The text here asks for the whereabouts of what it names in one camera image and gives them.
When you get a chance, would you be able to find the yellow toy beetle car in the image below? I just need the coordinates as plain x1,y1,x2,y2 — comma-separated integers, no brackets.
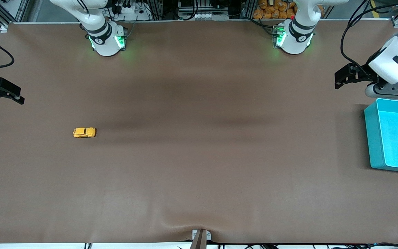
73,127,96,138

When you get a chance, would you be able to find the teal plastic bin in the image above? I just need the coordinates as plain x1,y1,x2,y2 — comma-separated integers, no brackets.
364,98,398,174

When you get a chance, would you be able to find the pile of orange objects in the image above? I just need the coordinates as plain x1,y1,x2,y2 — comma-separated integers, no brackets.
253,0,297,20

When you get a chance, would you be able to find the white power strip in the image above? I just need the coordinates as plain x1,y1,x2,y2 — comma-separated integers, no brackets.
111,0,151,21

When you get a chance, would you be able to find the white connector block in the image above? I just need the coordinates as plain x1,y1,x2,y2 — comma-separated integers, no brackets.
178,12,229,20

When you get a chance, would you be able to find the brown table mat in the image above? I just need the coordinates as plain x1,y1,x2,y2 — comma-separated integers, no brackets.
0,19,398,245

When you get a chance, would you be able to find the grey metal table clamp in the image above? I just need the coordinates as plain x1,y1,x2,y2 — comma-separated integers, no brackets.
192,229,212,249

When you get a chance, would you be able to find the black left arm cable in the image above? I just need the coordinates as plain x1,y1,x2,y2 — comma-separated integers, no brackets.
340,0,398,75

